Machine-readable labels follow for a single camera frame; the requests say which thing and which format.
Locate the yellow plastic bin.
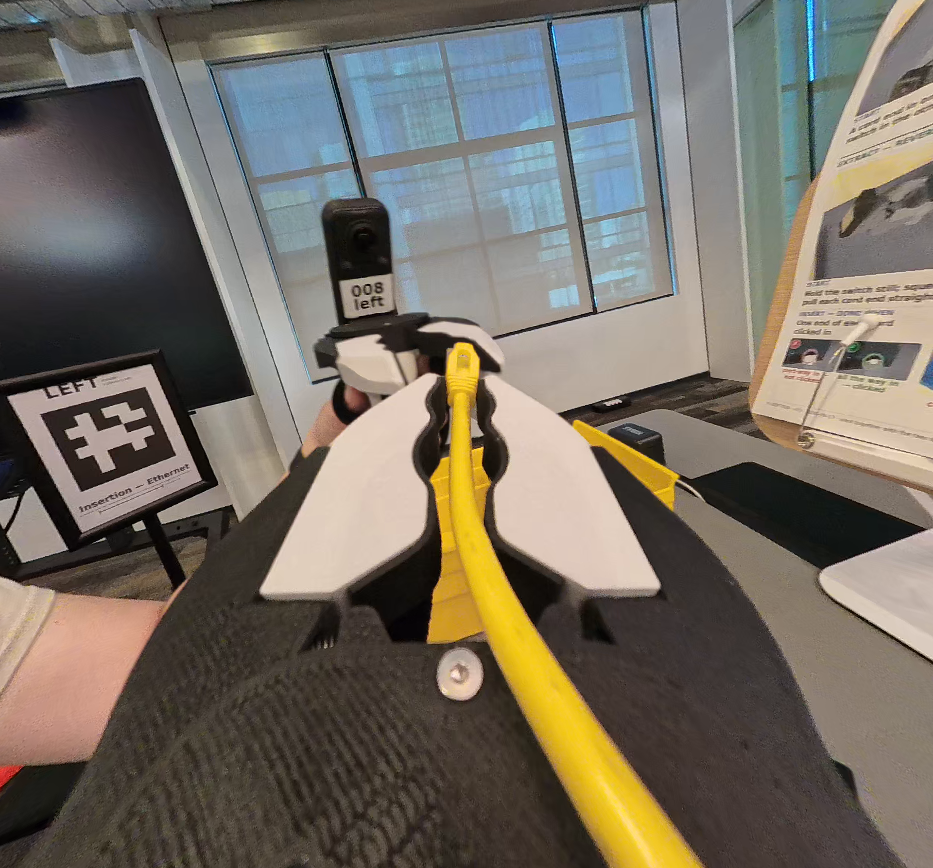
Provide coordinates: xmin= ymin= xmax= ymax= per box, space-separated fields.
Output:
xmin=426 ymin=419 xmax=679 ymax=645

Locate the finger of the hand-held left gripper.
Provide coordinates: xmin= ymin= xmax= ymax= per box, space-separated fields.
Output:
xmin=334 ymin=338 xmax=421 ymax=397
xmin=414 ymin=319 xmax=505 ymax=375

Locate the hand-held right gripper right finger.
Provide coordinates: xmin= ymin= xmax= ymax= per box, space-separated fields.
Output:
xmin=475 ymin=374 xmax=663 ymax=639

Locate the printed instruction sheet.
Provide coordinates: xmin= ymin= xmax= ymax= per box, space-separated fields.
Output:
xmin=751 ymin=0 xmax=933 ymax=462

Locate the black sign stand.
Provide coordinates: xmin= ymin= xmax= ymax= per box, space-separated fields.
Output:
xmin=9 ymin=504 xmax=236 ymax=590

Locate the yellow ethernet cable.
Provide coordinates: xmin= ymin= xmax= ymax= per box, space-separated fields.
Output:
xmin=443 ymin=342 xmax=702 ymax=868

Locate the person's left hand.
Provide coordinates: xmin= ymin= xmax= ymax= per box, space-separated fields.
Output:
xmin=300 ymin=383 xmax=381 ymax=473

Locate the small black box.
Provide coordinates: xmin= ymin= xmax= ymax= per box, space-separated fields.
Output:
xmin=606 ymin=422 xmax=666 ymax=469

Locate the black monitor screen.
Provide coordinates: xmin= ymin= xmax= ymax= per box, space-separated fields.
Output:
xmin=0 ymin=77 xmax=255 ymax=411

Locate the framed marker sign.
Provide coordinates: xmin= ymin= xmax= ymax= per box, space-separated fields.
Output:
xmin=0 ymin=349 xmax=220 ymax=550

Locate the large window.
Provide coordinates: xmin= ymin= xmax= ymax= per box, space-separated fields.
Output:
xmin=207 ymin=8 xmax=676 ymax=341

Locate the white stand base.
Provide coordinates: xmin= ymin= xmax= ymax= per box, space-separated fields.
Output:
xmin=818 ymin=528 xmax=933 ymax=666

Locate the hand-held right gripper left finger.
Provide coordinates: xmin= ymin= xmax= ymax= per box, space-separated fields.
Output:
xmin=259 ymin=373 xmax=449 ymax=639

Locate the person's left forearm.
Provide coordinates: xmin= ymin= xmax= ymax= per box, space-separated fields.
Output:
xmin=0 ymin=582 xmax=182 ymax=768

